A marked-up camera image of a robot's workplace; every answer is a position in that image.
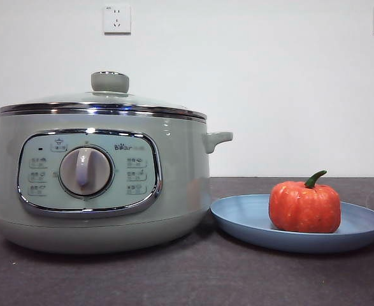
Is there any glass lid with round knob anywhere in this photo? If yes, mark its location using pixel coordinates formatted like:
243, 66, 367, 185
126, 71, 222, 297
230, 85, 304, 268
0, 71, 207, 121

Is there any small orange pumpkin green stem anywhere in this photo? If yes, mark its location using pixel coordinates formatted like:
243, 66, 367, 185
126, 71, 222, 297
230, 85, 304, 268
268, 170, 342, 234

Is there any pale green electric steamer pot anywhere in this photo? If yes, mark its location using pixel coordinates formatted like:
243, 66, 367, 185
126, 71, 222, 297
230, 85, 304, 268
0, 111, 234, 255

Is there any blue plate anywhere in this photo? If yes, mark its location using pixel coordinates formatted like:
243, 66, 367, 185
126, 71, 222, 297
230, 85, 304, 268
209, 194, 374, 254

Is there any white wall socket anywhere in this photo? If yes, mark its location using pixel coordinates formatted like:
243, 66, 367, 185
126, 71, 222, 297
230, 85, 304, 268
103, 4, 132, 36

